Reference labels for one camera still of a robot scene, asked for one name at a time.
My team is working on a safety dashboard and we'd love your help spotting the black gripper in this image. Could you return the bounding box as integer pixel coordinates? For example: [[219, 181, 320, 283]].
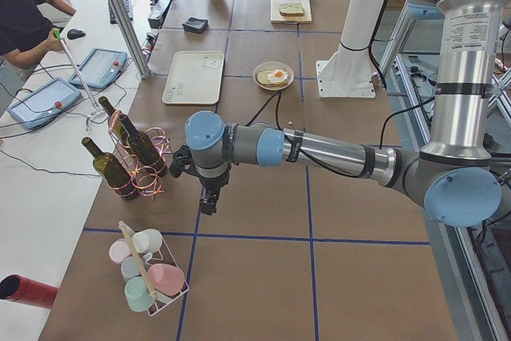
[[188, 163, 231, 214]]

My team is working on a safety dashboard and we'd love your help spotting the bread slice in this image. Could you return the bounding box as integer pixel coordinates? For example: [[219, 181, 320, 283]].
[[256, 69, 288, 87], [279, 2, 305, 18]]

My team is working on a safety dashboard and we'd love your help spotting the white round plate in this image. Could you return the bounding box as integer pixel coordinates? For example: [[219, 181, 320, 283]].
[[252, 61, 295, 91]]

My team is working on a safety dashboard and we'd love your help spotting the fried egg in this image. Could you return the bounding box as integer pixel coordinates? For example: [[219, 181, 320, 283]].
[[267, 69, 288, 84]]

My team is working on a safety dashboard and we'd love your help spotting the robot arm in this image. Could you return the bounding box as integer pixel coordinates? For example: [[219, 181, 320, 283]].
[[184, 0, 510, 227]]

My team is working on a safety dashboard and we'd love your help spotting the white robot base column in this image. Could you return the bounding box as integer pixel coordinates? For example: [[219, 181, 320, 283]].
[[316, 0, 386, 98]]

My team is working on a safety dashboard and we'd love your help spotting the cream bear tray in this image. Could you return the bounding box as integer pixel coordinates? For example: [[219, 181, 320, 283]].
[[161, 51, 224, 105]]

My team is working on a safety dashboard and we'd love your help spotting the white cup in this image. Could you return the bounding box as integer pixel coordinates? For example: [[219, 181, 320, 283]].
[[132, 228, 163, 253]]

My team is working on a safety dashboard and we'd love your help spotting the green wine bottle middle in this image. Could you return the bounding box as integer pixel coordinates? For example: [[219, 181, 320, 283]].
[[119, 113, 167, 176]]

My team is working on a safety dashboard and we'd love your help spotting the green wine bottle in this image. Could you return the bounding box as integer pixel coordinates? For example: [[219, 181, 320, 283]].
[[119, 113, 167, 176], [98, 96, 135, 157], [81, 137, 139, 200]]

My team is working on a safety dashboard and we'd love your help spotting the salmon pink cup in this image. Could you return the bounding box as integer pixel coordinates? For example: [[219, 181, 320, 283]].
[[147, 264, 185, 295]]

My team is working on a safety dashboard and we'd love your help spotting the green wine bottle front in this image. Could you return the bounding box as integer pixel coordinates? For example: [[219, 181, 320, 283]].
[[81, 137, 139, 200]]

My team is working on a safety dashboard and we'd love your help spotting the light pink cup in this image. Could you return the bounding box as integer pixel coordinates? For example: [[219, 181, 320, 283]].
[[109, 239, 132, 265]]

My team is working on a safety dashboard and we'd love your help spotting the grey cup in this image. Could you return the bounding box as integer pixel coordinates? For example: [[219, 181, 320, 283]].
[[121, 256, 141, 283]]

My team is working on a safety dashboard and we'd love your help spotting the mint green cup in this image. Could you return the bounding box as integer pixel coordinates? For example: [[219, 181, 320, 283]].
[[124, 276, 154, 312]]

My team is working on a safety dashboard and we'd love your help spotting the green wine bottle back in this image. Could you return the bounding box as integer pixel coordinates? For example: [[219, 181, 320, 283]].
[[98, 96, 135, 157]]

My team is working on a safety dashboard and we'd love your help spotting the pink stick with green tip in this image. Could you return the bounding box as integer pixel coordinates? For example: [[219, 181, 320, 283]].
[[52, 28, 105, 120]]

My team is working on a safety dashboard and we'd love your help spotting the far blue teach pendant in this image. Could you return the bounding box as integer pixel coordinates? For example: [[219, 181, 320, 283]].
[[78, 48, 128, 90]]

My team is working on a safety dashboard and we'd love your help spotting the blue teach pendant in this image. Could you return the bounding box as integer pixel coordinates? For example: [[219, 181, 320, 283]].
[[7, 77, 81, 130], [78, 48, 128, 90]]

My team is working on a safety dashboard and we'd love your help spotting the grey folded cloth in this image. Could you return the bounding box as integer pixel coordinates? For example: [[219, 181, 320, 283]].
[[181, 17, 208, 34]]

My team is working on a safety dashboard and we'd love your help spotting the near blue teach pendant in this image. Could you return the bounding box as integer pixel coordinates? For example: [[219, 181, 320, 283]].
[[7, 77, 81, 130]]

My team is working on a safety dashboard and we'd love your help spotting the wooden cutting board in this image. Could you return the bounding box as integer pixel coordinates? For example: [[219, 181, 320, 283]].
[[270, 0, 312, 24]]

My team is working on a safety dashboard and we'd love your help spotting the red cylinder bottle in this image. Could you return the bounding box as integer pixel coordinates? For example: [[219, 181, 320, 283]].
[[1, 275, 59, 309]]

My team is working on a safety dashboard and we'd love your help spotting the black computer mouse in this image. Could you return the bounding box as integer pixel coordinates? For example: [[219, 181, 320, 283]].
[[66, 29, 86, 40]]

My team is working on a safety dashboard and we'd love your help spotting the black keyboard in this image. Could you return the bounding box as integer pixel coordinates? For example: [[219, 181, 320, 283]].
[[109, 0, 133, 25]]

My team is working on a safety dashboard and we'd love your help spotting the person in black shirt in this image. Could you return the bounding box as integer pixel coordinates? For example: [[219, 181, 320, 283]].
[[1, 0, 76, 69]]

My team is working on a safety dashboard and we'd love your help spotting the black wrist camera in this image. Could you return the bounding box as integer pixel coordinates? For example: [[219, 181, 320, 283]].
[[169, 145, 194, 178]]

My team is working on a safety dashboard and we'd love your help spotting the copper wire bottle rack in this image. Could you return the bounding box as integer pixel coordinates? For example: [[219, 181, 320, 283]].
[[119, 129, 167, 198]]

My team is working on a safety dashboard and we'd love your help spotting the white wire cup rack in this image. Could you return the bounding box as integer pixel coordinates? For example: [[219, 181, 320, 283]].
[[109, 220, 189, 316]]

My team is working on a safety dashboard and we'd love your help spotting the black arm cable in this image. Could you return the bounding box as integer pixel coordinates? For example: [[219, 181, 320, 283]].
[[244, 91, 434, 178]]

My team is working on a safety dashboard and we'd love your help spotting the aluminium frame post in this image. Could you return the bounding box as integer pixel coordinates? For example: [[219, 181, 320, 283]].
[[108, 0, 153, 79]]

